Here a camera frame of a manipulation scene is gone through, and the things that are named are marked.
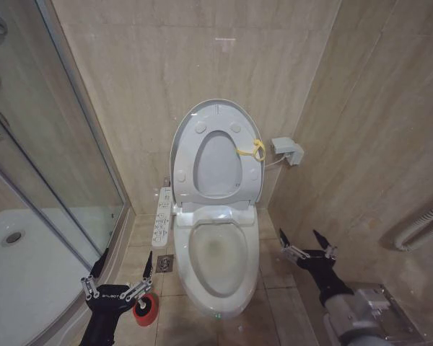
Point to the white toilet seat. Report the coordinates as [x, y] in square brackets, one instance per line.
[184, 155]

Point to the grey wall power box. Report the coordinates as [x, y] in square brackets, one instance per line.
[287, 147]

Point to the white toilet lid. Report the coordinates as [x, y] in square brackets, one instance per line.
[216, 169]

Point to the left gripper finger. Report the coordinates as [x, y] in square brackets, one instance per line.
[94, 274]
[144, 279]

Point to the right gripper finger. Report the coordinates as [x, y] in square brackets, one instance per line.
[326, 245]
[290, 248]

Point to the white toilet bowl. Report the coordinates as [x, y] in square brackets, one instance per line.
[216, 288]

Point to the white bidet control panel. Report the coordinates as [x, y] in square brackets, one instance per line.
[161, 220]

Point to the metal toilet paper holder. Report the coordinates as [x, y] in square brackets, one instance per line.
[393, 310]

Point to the round shower drain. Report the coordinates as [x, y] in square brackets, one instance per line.
[14, 236]

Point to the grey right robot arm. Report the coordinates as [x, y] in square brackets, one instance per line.
[357, 320]

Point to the glass shower enclosure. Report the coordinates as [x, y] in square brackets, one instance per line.
[57, 126]

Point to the red toilet brush holder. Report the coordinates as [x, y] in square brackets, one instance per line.
[148, 317]

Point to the white shower tray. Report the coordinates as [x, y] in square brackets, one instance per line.
[25, 281]

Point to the metal floor drain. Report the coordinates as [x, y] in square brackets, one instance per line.
[165, 263]

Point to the white toilet brush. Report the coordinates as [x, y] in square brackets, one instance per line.
[143, 305]

